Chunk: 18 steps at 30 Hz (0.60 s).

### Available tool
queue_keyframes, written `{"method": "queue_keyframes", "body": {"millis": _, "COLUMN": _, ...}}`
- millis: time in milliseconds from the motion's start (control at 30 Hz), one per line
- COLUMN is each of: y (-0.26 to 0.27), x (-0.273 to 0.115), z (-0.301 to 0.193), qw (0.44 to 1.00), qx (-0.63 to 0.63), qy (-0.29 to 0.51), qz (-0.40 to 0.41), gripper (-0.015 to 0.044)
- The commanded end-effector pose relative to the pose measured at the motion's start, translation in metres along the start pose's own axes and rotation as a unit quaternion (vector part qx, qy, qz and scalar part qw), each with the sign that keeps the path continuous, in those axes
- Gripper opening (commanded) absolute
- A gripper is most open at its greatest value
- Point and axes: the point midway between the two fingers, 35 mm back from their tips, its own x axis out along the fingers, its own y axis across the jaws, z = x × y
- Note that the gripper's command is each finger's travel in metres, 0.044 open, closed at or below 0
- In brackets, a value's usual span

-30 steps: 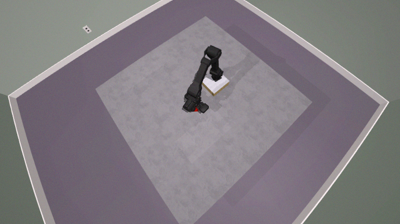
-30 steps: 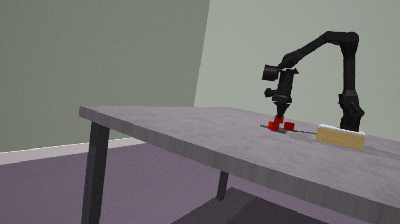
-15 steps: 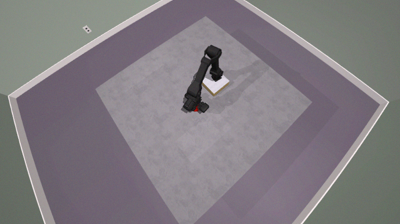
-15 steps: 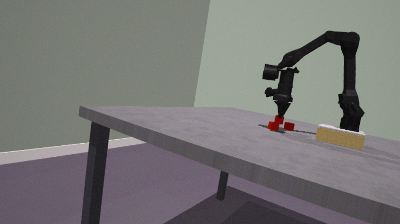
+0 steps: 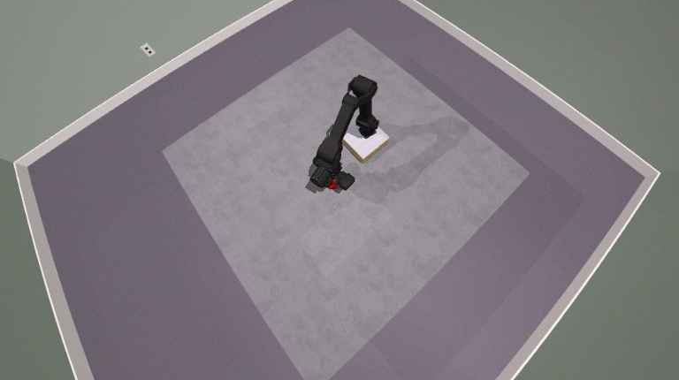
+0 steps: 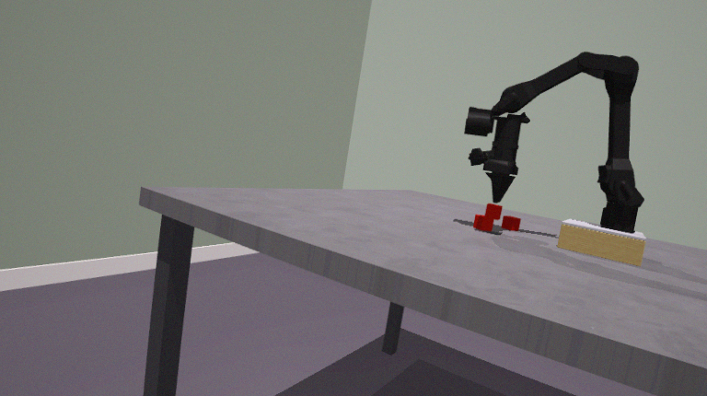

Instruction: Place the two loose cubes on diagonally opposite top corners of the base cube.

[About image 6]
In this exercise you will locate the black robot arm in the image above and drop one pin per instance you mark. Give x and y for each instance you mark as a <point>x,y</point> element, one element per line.
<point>616,178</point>

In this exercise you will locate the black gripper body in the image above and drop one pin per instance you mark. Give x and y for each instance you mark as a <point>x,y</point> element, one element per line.
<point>505,157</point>

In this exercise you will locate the red cube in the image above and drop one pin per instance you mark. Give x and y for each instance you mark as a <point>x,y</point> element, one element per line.
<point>510,222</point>
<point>493,211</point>
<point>483,223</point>

